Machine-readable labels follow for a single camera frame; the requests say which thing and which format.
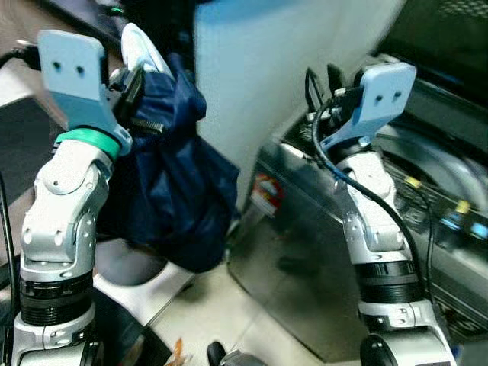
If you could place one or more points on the grey top-load washing machine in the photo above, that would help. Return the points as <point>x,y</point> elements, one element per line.
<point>305,259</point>

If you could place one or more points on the dark grey robot foot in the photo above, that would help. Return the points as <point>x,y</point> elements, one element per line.
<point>232,357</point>

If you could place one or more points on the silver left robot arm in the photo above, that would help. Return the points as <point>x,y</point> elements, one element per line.
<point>65,198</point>

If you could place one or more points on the white tall appliance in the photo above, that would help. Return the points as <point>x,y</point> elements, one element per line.
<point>274,76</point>

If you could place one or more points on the dark washing machine lid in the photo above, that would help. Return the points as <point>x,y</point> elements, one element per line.
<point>450,38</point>

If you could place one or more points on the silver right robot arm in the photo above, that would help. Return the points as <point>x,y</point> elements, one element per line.
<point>377,229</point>

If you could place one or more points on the light grey right wrist camera mount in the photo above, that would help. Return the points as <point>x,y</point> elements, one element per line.
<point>381,95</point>

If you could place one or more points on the light grey left wrist camera mount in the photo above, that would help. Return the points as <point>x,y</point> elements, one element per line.
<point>72,76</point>

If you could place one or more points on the navy blue garment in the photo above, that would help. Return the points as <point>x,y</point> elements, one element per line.
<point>175,183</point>

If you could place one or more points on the white light-blue cloth piece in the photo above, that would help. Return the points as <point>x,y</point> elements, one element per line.
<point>141,47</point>

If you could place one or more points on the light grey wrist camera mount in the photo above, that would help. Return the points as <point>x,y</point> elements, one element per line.
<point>72,76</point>
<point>381,95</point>

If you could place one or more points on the white flat base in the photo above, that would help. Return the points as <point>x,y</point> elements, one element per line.
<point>149,293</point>

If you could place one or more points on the red washer sticker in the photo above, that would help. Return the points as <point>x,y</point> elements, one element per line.
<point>265,195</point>

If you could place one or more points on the grey round container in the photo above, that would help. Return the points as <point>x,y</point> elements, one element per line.
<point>126,263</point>

